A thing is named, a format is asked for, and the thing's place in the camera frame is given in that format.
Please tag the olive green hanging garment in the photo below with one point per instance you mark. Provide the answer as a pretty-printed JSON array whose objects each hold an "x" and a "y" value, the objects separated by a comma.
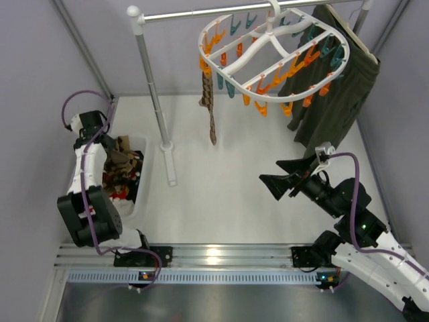
[{"x": 330, "y": 117}]

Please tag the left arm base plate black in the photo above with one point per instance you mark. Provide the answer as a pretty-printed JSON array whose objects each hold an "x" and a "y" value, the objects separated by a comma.
[{"x": 140, "y": 259}]

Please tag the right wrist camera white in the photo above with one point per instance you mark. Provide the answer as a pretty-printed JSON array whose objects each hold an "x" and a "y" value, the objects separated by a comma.
[{"x": 322, "y": 157}]

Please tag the brown tan argyle sock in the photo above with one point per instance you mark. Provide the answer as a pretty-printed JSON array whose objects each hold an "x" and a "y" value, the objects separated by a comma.
[{"x": 125, "y": 167}]

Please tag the aluminium mounting rail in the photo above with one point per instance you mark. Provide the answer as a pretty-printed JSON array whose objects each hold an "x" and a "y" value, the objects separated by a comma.
[{"x": 210, "y": 256}]

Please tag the white clothes hanger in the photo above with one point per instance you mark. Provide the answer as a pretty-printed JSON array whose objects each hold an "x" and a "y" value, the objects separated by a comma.
[{"x": 358, "y": 33}]

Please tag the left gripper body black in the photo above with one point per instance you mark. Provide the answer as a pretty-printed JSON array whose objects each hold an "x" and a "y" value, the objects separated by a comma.
[{"x": 109, "y": 143}]

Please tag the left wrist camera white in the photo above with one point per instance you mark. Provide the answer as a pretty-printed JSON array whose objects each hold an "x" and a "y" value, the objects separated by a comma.
[{"x": 75, "y": 124}]

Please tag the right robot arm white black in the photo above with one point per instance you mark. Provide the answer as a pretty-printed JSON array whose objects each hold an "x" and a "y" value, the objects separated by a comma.
[{"x": 360, "y": 242}]

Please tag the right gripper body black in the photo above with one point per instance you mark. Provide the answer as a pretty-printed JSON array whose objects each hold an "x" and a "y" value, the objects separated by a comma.
[{"x": 297, "y": 179}]

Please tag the slotted cable duct grey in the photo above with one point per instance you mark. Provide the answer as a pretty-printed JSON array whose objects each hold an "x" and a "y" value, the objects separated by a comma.
[{"x": 194, "y": 277}]

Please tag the white laundry basket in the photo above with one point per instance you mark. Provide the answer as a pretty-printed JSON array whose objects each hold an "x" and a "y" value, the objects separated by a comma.
[{"x": 128, "y": 191}]

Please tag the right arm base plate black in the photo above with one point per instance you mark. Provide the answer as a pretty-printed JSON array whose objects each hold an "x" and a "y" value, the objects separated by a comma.
[{"x": 301, "y": 256}]

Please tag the pile of socks in basket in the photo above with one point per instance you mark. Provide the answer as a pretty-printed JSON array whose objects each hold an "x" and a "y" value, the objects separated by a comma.
[{"x": 122, "y": 171}]

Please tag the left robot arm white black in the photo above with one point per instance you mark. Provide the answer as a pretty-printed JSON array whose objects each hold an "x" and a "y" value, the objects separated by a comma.
[{"x": 90, "y": 216}]

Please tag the tan striped sock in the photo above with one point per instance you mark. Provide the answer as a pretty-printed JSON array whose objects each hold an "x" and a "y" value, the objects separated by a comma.
[{"x": 119, "y": 162}]

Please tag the white oval clip hanger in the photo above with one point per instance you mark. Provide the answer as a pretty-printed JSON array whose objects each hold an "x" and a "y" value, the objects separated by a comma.
[{"x": 252, "y": 58}]

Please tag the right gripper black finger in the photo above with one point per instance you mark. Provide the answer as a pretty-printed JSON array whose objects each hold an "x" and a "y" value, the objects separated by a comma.
[
  {"x": 279, "y": 185},
  {"x": 303, "y": 164}
]

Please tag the clothes rack metal frame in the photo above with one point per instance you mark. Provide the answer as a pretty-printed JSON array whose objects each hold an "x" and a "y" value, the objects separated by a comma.
[{"x": 138, "y": 20}]

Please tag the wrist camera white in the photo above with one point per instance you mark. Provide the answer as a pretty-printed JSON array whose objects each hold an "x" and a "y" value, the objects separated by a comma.
[
  {"x": 75, "y": 124},
  {"x": 322, "y": 157}
]

